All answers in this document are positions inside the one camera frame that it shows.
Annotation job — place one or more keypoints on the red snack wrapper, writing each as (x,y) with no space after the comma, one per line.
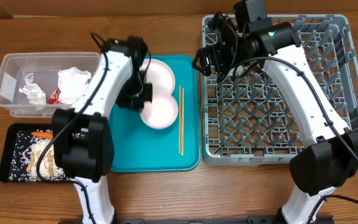
(54,97)

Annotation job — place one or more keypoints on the teal plastic tray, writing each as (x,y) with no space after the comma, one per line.
(139,148)

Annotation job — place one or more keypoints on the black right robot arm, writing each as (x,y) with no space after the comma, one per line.
(330,154)

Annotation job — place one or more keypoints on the white napkin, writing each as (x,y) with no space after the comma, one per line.
(72,82)

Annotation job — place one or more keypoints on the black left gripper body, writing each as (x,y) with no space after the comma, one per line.
(135,93)

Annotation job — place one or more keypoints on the foil wrapper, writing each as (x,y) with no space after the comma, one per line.
(34,93)

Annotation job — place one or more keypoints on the clear plastic waste bin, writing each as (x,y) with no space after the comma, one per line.
(43,67)

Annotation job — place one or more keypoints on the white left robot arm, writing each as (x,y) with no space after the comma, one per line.
(82,139)

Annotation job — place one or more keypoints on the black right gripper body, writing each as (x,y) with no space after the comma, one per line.
(232,56)

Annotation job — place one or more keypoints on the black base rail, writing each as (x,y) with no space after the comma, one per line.
(267,219)

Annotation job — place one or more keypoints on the pink plate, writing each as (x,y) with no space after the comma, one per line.
(160,75)

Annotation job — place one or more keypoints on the grey dishwasher rack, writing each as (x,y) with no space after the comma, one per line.
(246,122)

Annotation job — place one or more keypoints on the small pink bowl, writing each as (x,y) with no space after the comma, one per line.
(161,112)

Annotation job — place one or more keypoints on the orange carrot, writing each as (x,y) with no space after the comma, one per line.
(44,135)

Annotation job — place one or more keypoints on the black waste tray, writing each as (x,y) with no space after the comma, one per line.
(21,154)

